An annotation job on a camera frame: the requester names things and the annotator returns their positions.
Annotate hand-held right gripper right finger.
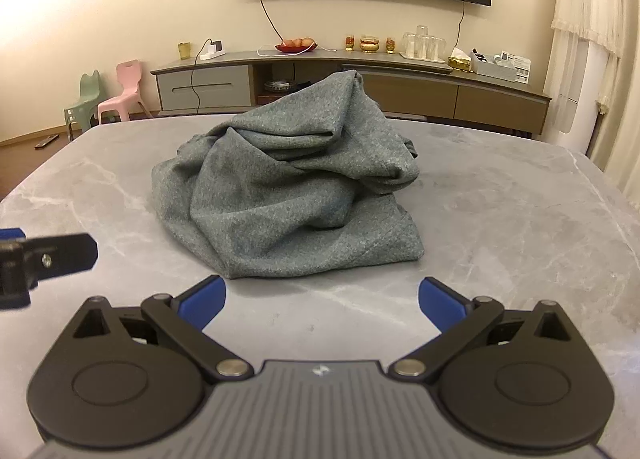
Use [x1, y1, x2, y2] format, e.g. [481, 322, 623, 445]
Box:
[389, 277, 572, 383]

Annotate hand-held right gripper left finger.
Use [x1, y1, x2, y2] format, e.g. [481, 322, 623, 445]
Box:
[70, 275, 253, 383]

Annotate grey pants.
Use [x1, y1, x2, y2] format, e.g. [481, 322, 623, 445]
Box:
[151, 70, 426, 281]

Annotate green child chair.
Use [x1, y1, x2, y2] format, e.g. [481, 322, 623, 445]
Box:
[63, 70, 104, 142]

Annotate pink child chair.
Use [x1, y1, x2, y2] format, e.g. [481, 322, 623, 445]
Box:
[96, 61, 152, 126]

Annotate long low tv cabinet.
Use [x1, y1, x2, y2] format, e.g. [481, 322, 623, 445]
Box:
[150, 48, 553, 140]

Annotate grey organizer box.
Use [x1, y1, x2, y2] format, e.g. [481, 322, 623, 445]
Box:
[470, 49, 519, 81]

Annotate white standing air conditioner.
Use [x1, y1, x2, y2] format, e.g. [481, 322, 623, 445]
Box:
[547, 29, 609, 156]

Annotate golden tissue box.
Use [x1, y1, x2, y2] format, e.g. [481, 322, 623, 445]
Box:
[448, 47, 474, 72]

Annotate cream curtain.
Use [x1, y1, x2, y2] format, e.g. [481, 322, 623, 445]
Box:
[592, 29, 640, 204]

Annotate white printed cards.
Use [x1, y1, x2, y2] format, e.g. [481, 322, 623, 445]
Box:
[514, 54, 533, 85]

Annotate cluster of clear glass cups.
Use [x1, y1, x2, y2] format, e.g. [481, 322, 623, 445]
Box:
[400, 25, 448, 62]

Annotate red plate of fruit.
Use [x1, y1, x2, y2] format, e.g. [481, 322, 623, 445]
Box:
[274, 37, 320, 54]

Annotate black power cable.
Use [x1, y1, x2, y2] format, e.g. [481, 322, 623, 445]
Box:
[189, 39, 213, 113]

